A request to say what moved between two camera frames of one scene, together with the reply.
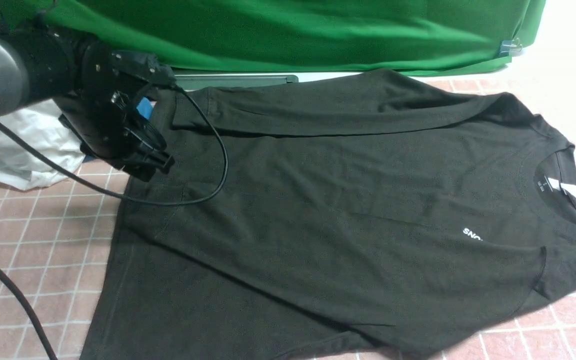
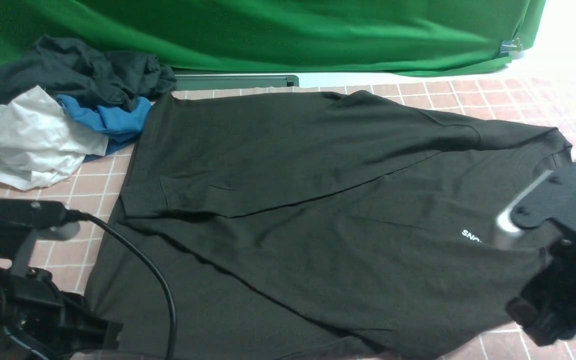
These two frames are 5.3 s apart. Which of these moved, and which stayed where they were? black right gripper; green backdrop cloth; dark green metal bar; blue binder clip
Moved: black right gripper
Stayed: blue binder clip; dark green metal bar; green backdrop cloth
